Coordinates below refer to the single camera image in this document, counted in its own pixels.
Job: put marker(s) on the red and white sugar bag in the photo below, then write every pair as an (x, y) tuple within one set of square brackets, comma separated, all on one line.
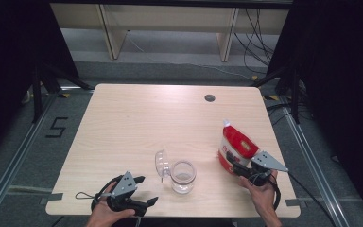
[(238, 140)]

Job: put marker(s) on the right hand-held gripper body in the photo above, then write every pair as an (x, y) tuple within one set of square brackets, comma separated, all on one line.
[(266, 162)]

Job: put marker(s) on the person's right hand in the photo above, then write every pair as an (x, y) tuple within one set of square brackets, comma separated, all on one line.
[(261, 195)]

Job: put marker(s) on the black curtain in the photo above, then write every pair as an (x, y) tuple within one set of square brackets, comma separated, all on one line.
[(343, 78), (9, 63)]

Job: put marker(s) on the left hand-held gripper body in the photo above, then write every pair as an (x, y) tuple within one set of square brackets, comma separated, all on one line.
[(124, 186)]

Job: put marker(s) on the aluminium floor rail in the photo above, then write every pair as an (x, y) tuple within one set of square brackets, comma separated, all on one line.
[(15, 157), (312, 164)]

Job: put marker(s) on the black metal stand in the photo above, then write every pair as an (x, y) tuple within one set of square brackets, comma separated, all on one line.
[(294, 94), (38, 94)]

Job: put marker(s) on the person's left hand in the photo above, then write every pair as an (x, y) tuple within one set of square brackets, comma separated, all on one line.
[(102, 216)]

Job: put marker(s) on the grey tape strip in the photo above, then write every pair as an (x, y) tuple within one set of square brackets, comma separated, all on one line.
[(294, 202), (52, 197)]

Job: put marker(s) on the light wooden shelf unit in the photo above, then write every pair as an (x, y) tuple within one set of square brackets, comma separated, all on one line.
[(170, 19)]

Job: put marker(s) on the yellow black hazard tape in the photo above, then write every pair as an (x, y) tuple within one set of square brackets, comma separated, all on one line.
[(271, 97), (65, 95)]

